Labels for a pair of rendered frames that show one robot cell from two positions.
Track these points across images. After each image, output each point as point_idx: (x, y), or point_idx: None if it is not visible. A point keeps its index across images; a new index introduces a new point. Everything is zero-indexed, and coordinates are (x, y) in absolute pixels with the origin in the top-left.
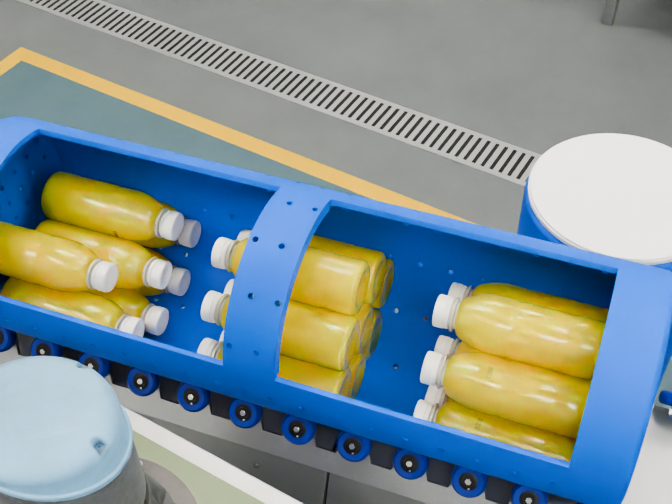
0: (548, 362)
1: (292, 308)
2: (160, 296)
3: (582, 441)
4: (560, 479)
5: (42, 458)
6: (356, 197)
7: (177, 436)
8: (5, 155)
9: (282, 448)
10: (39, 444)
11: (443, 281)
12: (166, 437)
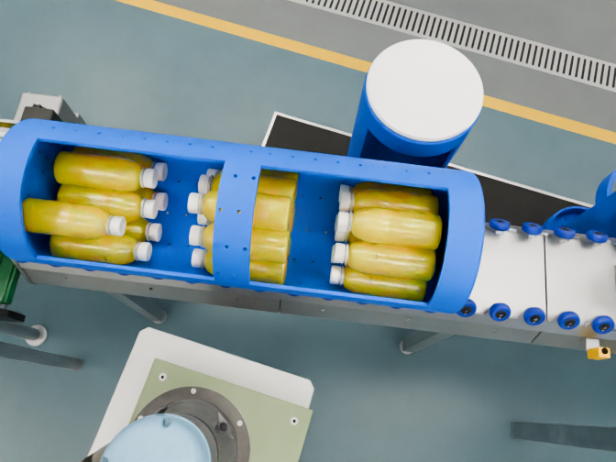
0: (410, 246)
1: None
2: None
3: (437, 297)
4: (422, 309)
5: None
6: (275, 156)
7: (204, 346)
8: (23, 170)
9: (251, 291)
10: None
11: (329, 178)
12: (198, 348)
